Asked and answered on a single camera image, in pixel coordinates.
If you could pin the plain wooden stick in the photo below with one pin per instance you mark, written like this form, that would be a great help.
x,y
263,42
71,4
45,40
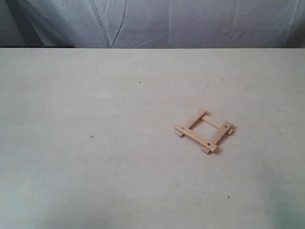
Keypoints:
x,y
206,118
195,117

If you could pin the white backdrop cloth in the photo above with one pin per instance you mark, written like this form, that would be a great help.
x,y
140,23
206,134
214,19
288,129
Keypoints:
x,y
153,23

